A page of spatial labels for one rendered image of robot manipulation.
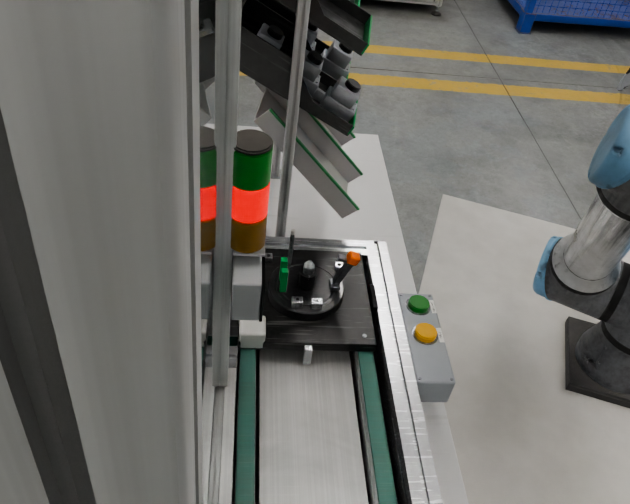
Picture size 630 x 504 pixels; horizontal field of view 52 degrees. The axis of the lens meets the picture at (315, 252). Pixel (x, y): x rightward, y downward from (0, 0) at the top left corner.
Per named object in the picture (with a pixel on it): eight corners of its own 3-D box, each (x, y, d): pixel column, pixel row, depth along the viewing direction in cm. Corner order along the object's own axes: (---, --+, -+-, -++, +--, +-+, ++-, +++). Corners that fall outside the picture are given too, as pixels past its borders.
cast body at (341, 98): (349, 115, 125) (370, 87, 120) (346, 125, 121) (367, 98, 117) (313, 90, 123) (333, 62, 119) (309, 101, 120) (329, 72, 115)
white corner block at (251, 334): (264, 329, 114) (265, 314, 111) (264, 349, 110) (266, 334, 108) (238, 328, 113) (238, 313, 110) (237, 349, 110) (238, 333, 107)
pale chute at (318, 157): (347, 182, 143) (363, 173, 141) (342, 219, 133) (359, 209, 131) (264, 88, 130) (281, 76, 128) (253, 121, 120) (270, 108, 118)
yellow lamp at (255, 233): (265, 229, 86) (267, 200, 83) (265, 254, 82) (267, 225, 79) (227, 227, 85) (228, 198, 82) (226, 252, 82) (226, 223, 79)
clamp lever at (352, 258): (339, 280, 118) (359, 252, 114) (340, 287, 117) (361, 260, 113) (322, 274, 117) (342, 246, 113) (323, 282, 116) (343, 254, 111)
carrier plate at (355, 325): (359, 259, 130) (361, 251, 129) (375, 352, 113) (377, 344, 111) (241, 254, 127) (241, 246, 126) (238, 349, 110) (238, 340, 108)
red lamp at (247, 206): (267, 200, 83) (270, 168, 79) (267, 224, 79) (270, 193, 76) (228, 198, 82) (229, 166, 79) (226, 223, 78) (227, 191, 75)
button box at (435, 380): (425, 314, 128) (432, 292, 124) (447, 403, 112) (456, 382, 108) (391, 313, 127) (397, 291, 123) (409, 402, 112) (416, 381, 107)
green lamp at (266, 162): (270, 168, 79) (272, 134, 76) (270, 192, 76) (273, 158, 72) (229, 165, 79) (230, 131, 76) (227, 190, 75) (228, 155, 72)
